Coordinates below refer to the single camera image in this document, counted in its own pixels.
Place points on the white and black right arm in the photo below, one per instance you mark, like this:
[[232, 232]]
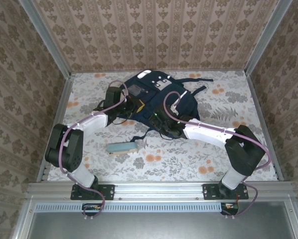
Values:
[[206, 129]]

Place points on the aluminium mounting rail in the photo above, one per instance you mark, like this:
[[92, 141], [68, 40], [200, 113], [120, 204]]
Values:
[[159, 190]]

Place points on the light blue pencil case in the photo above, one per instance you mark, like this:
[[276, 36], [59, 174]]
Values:
[[121, 147]]

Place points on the grey metal panel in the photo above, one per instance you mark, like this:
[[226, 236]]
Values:
[[159, 226]]

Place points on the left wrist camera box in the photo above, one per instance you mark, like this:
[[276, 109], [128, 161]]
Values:
[[114, 95]]

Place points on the navy blue backpack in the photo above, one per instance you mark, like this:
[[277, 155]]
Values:
[[154, 97]]

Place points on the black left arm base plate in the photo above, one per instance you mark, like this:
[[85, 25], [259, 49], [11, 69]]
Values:
[[109, 191]]

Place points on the floral table cover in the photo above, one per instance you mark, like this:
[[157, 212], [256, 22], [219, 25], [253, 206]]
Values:
[[176, 161]]

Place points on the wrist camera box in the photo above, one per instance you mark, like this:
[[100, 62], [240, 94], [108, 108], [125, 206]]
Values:
[[114, 95], [167, 112]]

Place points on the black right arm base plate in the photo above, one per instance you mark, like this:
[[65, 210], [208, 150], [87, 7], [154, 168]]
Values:
[[208, 191]]

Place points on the aluminium frame side rail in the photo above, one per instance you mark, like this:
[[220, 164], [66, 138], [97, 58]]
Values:
[[60, 104], [263, 112]]

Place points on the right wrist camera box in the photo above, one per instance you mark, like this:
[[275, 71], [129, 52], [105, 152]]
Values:
[[167, 112]]

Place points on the aluminium frame post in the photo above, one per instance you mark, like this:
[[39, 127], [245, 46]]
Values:
[[45, 39], [268, 37]]

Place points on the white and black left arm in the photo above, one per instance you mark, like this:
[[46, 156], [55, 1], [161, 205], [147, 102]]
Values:
[[89, 124]]

